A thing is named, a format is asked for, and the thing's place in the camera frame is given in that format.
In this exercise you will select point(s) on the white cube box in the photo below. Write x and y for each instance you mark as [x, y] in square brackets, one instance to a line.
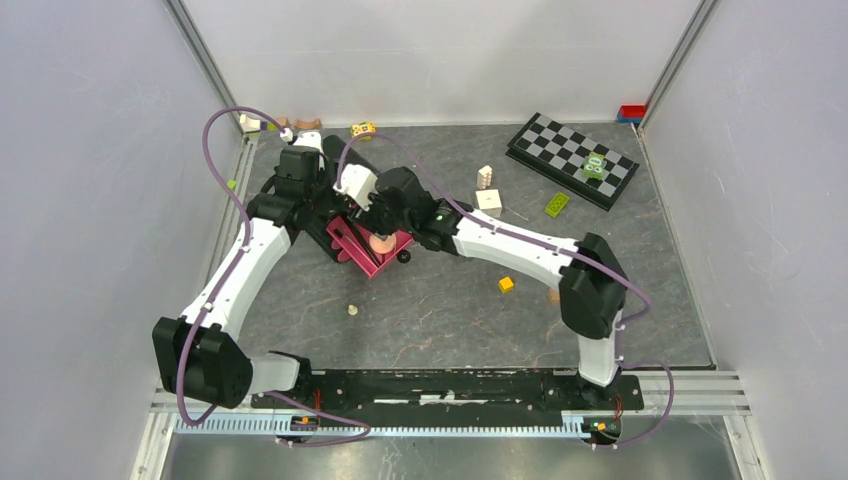
[489, 202]

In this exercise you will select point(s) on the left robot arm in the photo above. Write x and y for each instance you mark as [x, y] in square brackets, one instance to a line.
[197, 353]

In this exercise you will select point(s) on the pink top drawer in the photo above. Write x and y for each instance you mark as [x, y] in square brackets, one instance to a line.
[349, 243]

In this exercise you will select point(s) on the red blue bricks stack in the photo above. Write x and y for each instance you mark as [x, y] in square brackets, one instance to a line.
[631, 113]

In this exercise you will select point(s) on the black makeup organizer box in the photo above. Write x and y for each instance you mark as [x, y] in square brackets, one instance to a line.
[332, 204]

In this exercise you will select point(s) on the white stacked block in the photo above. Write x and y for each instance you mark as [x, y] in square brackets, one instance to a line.
[484, 177]

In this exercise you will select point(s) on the beige makeup sponge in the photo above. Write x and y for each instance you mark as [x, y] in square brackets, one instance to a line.
[383, 244]

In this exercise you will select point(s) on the green lego brick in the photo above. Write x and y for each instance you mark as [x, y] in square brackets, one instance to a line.
[556, 204]

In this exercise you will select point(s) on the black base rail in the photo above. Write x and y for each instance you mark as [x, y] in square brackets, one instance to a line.
[524, 397]

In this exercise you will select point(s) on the brown wooden cube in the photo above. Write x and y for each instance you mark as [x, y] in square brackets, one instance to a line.
[553, 296]

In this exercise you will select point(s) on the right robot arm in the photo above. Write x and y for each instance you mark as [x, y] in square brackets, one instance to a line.
[586, 274]

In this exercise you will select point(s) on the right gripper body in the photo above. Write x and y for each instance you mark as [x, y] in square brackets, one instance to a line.
[383, 221]

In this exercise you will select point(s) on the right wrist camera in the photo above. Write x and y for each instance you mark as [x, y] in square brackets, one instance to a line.
[357, 183]

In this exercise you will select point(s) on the yellow cube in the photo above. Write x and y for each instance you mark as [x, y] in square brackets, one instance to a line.
[506, 284]

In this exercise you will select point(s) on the yellow toy block face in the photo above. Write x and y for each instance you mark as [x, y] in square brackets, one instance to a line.
[363, 130]

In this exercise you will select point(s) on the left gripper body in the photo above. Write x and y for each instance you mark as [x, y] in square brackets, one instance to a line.
[317, 190]

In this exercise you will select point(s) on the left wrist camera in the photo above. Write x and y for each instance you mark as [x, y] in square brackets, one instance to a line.
[304, 138]

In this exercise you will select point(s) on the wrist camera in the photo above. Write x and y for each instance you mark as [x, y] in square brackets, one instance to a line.
[357, 183]
[304, 138]

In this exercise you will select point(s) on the white corner block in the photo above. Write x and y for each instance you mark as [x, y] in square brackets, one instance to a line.
[249, 124]

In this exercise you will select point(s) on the green toy monster block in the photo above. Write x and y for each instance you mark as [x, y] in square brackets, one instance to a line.
[594, 166]

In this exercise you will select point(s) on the wooden arch block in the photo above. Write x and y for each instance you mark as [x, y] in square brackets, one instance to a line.
[314, 124]

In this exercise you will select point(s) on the chessboard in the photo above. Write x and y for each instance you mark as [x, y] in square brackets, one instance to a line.
[557, 152]

